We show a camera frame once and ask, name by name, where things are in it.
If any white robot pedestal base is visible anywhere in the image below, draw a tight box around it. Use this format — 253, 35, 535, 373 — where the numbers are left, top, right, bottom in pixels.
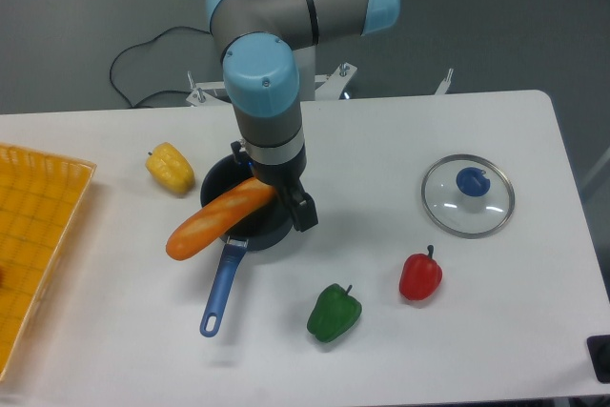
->
185, 44, 455, 107

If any red bell pepper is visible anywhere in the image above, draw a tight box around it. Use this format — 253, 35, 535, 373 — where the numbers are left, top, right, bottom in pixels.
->
398, 245, 443, 301

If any dark blue saucepan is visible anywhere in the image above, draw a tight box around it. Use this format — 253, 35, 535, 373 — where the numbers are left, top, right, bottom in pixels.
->
200, 156, 293, 337

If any black cable on floor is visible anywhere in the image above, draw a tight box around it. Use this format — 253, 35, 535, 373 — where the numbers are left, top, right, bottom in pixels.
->
109, 26, 214, 109

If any yellow bell pepper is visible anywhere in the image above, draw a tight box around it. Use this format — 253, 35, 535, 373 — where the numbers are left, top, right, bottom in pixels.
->
145, 142, 195, 195

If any yellow woven basket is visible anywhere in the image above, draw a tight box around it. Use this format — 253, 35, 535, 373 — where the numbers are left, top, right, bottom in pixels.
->
1, 143, 96, 377

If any green bell pepper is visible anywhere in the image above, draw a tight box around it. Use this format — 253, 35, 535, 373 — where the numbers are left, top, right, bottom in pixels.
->
306, 283, 362, 343

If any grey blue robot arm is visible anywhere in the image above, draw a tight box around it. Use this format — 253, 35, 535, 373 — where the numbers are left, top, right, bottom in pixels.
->
205, 0, 401, 232

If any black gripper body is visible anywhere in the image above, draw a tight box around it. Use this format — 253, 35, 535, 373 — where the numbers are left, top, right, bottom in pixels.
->
231, 141, 306, 198

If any orange baguette bread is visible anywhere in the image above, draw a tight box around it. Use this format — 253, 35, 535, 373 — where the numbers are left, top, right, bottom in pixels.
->
166, 178, 275, 261

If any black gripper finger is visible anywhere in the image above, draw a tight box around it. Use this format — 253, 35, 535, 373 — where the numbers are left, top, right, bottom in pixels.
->
277, 180, 318, 233

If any glass pot lid blue knob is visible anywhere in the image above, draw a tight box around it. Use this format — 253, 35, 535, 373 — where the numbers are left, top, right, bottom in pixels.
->
420, 153, 517, 240

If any black object table corner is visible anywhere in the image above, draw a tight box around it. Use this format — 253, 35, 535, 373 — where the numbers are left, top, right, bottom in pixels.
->
586, 335, 610, 384

